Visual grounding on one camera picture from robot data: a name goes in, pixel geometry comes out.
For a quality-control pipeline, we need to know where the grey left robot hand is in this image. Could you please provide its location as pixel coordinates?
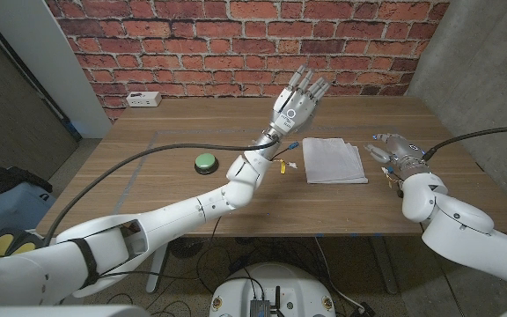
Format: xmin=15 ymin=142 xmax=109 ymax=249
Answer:
xmin=267 ymin=64 xmax=332 ymax=136

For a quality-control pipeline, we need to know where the green push button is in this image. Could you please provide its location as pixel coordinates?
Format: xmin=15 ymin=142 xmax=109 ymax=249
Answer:
xmin=194 ymin=152 xmax=220 ymax=175

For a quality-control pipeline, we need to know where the small grey electronics box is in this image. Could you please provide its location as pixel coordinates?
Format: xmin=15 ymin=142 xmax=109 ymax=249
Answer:
xmin=249 ymin=299 xmax=272 ymax=317

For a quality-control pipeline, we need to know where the white power strip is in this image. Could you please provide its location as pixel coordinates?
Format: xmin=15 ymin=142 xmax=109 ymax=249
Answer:
xmin=126 ymin=91 xmax=163 ymax=108

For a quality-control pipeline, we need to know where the black floor fan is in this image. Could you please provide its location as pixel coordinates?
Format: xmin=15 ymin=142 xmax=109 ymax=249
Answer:
xmin=168 ymin=237 xmax=202 ymax=259

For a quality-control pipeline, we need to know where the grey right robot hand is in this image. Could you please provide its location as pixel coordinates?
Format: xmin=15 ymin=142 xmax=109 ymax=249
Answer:
xmin=364 ymin=133 xmax=429 ymax=171

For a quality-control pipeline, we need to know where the yellow foot pedal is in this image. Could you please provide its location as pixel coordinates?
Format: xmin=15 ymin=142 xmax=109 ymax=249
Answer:
xmin=6 ymin=232 xmax=46 ymax=257
xmin=0 ymin=227 xmax=17 ymax=258

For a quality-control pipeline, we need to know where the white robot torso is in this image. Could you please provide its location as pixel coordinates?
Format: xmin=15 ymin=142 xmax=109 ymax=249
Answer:
xmin=209 ymin=262 xmax=337 ymax=317

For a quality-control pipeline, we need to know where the white handkerchief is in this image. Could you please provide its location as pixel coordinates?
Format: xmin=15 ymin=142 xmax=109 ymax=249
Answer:
xmin=302 ymin=136 xmax=369 ymax=185

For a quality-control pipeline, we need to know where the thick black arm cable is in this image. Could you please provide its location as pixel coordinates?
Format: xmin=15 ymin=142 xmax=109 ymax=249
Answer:
xmin=421 ymin=126 xmax=507 ymax=162
xmin=41 ymin=138 xmax=281 ymax=247

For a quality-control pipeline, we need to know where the grey table leg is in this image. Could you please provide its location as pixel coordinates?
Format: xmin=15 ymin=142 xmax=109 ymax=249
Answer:
xmin=370 ymin=236 xmax=399 ymax=295

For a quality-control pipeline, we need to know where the red brick print backdrop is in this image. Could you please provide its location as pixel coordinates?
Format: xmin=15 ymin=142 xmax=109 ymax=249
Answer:
xmin=44 ymin=0 xmax=452 ymax=122

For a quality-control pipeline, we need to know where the white table leg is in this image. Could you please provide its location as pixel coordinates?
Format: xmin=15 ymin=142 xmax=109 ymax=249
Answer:
xmin=145 ymin=244 xmax=171 ymax=294

